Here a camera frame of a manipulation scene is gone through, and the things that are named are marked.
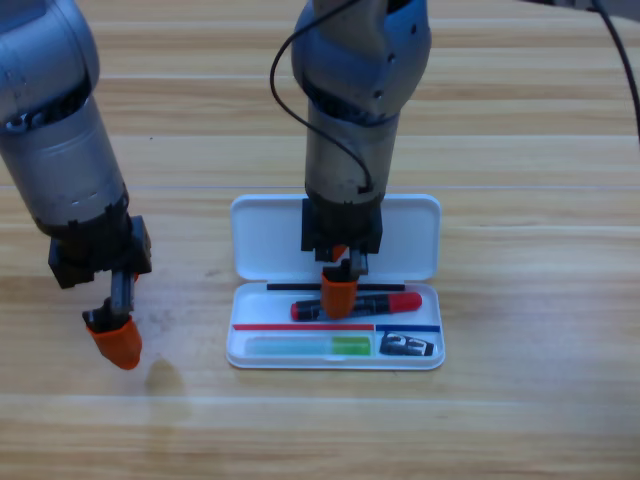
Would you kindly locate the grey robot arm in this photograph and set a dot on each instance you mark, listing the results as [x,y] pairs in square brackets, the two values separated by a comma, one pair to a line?
[355,90]
[55,125]

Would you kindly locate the red and black marker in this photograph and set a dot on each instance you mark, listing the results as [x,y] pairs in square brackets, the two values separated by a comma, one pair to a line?
[395,302]

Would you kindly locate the black eraser with white print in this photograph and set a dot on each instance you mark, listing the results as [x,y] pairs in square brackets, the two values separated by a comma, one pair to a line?
[405,345]

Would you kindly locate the green highlighter pen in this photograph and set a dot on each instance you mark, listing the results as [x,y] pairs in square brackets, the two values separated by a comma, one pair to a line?
[310,346]

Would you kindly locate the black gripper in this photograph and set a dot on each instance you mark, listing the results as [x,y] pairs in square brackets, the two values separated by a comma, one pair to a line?
[100,245]
[342,222]

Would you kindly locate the white Unitree pencil case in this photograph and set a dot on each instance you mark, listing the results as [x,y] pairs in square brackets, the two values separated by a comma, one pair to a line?
[270,235]

